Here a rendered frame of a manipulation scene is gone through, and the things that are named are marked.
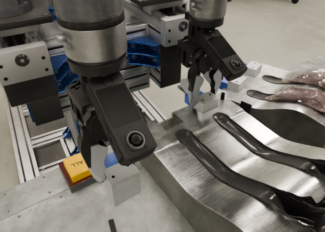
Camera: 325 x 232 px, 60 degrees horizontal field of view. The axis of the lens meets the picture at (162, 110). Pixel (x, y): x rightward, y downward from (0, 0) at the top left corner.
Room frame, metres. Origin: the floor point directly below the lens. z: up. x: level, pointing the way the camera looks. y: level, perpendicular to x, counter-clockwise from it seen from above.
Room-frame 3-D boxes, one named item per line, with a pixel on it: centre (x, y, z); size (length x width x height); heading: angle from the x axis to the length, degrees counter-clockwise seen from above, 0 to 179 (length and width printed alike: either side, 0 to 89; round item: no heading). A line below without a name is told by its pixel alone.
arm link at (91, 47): (0.32, 0.08, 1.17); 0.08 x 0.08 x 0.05
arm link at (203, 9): (0.58, -0.09, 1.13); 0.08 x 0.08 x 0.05
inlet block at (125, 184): (0.34, 0.09, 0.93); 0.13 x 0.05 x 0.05; 34
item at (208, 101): (0.60, -0.08, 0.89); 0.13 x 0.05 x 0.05; 34
